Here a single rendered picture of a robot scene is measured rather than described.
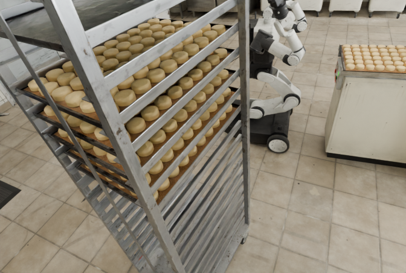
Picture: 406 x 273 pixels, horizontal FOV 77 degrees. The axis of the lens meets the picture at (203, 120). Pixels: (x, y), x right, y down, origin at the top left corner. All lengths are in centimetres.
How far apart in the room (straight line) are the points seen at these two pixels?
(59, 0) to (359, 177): 237
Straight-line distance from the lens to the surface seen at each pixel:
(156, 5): 62
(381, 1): 567
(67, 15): 45
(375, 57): 215
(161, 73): 70
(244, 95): 109
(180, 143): 86
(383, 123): 230
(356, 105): 217
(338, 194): 234
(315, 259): 203
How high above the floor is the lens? 183
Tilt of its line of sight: 39 degrees down
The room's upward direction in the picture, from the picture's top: 9 degrees counter-clockwise
